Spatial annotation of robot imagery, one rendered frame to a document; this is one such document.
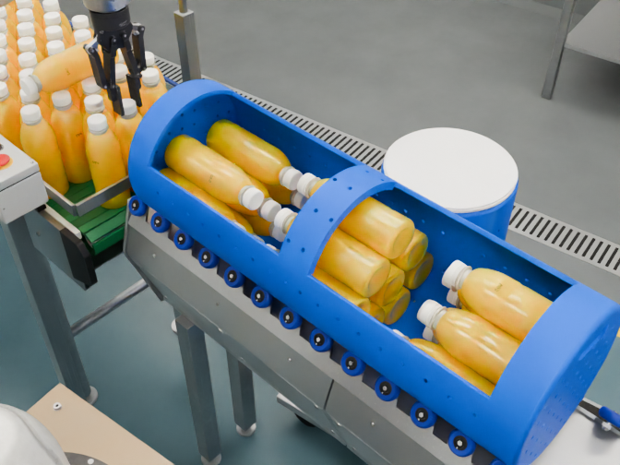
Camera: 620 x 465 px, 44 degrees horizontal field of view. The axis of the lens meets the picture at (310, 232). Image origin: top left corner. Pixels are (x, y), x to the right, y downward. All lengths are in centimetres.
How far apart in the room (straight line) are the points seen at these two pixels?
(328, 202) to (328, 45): 295
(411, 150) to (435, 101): 208
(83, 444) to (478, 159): 96
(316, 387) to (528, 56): 302
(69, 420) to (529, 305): 71
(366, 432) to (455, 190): 51
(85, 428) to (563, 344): 71
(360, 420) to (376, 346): 24
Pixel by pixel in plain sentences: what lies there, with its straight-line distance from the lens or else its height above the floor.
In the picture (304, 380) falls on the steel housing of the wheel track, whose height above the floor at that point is 86.
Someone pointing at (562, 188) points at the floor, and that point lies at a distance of 333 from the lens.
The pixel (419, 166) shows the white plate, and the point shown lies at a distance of 161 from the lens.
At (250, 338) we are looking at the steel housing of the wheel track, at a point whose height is 86.
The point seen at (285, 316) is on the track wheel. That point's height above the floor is 96.
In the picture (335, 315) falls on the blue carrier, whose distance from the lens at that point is 121.
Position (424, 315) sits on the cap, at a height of 113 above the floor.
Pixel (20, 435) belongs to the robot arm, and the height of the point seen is 127.
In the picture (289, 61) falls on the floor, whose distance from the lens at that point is 400.
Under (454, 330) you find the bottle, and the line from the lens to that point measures 115.
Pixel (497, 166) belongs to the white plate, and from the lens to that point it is 165.
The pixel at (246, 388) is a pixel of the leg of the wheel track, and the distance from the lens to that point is 221.
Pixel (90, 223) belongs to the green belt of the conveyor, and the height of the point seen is 90.
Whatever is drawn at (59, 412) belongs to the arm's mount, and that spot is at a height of 101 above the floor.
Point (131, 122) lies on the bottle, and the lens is 169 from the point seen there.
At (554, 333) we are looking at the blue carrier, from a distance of 108.
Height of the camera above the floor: 202
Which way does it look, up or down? 43 degrees down
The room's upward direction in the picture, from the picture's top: straight up
